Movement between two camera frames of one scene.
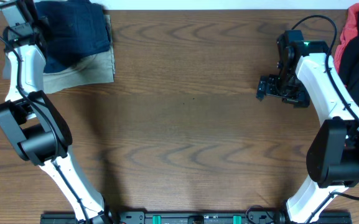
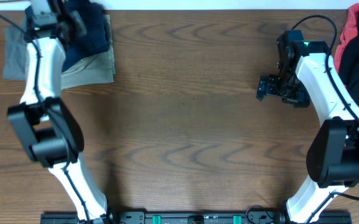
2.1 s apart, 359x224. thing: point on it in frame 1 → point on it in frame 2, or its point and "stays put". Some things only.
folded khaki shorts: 93,69 stays put
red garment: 349,32 stays put
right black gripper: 267,86 stays put
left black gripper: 46,22 → 79,20
